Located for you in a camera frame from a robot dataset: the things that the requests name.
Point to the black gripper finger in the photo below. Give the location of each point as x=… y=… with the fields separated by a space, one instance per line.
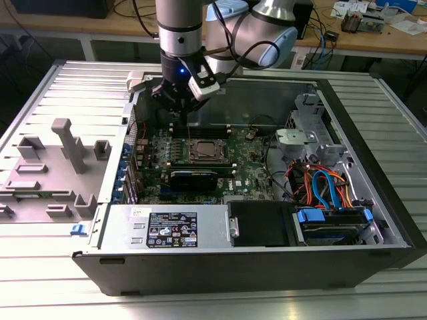
x=197 y=105
x=166 y=100

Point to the silver CPU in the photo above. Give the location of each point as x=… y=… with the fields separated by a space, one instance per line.
x=208 y=148

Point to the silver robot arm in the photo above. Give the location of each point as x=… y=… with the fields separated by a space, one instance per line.
x=180 y=20

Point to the black RAM slot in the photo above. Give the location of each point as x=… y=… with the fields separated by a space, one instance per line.
x=207 y=132
x=207 y=125
x=207 y=135
x=207 y=128

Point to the CPU socket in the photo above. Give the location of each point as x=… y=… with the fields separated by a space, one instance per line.
x=193 y=159

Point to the blue slot clip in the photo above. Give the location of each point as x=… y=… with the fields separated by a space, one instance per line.
x=122 y=166
x=116 y=196
x=125 y=150
x=119 y=182

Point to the grey case release latch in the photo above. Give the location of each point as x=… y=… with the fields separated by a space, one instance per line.
x=135 y=81

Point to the silver coin battery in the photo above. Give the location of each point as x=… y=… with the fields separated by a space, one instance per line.
x=250 y=135

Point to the black graphics card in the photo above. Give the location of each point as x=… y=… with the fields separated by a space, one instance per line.
x=193 y=181

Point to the green motherboard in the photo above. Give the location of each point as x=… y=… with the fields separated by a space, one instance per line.
x=247 y=166

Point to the wooden desk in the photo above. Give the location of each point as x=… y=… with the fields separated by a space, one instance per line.
x=100 y=26

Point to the silver metal drive cage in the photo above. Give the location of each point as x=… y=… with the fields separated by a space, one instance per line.
x=310 y=140

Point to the black computer box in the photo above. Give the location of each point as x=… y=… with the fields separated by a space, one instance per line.
x=63 y=8

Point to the silver power supply unit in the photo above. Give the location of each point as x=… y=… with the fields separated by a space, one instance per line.
x=116 y=230

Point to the black upright box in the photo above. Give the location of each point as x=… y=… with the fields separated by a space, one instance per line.
x=306 y=16

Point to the grey parts rack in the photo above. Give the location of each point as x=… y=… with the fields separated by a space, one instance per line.
x=50 y=180

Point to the small black adapter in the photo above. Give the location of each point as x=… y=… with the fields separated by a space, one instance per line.
x=332 y=35

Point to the blue case latch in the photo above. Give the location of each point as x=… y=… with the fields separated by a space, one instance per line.
x=79 y=229

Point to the hard disk in blue carrier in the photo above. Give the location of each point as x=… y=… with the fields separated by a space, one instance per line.
x=308 y=216

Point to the black PC case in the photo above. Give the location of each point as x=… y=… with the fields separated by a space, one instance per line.
x=200 y=273

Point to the copper coil transformer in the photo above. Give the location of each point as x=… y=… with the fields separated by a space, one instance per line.
x=352 y=21

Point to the white printed paper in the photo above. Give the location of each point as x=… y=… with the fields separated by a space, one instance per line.
x=350 y=8

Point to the grey electronic device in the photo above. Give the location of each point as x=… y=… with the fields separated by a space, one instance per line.
x=375 y=22

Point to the white paper sheet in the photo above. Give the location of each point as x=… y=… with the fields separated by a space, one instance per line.
x=408 y=27

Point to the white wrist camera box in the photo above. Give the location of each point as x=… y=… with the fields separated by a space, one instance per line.
x=203 y=85

